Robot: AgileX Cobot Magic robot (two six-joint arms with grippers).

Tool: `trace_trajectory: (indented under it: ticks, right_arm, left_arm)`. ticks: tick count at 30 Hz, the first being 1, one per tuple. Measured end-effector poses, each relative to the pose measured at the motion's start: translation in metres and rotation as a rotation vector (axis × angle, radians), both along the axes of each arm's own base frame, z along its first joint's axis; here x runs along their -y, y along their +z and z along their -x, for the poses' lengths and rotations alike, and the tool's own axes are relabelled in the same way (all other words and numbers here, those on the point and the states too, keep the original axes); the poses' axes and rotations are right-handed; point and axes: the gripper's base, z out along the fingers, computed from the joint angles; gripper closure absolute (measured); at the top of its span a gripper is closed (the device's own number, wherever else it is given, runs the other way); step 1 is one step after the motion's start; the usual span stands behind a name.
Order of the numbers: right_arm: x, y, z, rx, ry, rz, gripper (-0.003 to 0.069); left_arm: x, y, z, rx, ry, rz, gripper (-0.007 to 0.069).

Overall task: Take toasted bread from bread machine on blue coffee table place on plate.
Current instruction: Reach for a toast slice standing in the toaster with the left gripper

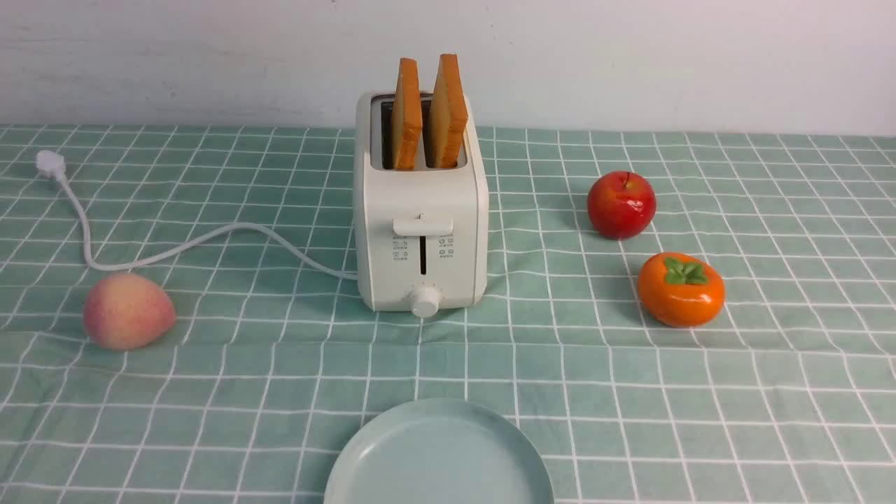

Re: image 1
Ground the green checkered tablecloth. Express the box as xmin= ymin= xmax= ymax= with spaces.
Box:
xmin=1 ymin=124 xmax=895 ymax=503

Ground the white toaster power cable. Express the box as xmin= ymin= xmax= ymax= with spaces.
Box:
xmin=35 ymin=150 xmax=359 ymax=281

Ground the toast slice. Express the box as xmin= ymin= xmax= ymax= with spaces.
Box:
xmin=391 ymin=57 xmax=423 ymax=170
xmin=426 ymin=53 xmax=468 ymax=169

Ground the white two-slot toaster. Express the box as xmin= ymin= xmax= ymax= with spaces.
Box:
xmin=353 ymin=90 xmax=489 ymax=318

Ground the pink peach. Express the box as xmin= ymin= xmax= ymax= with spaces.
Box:
xmin=83 ymin=272 xmax=176 ymax=351

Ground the red apple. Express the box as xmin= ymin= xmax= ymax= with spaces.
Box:
xmin=586 ymin=170 xmax=658 ymax=240

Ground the orange persimmon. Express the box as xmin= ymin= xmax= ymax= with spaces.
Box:
xmin=636 ymin=252 xmax=726 ymax=328

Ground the light green plate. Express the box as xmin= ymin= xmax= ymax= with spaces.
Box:
xmin=323 ymin=398 xmax=554 ymax=503

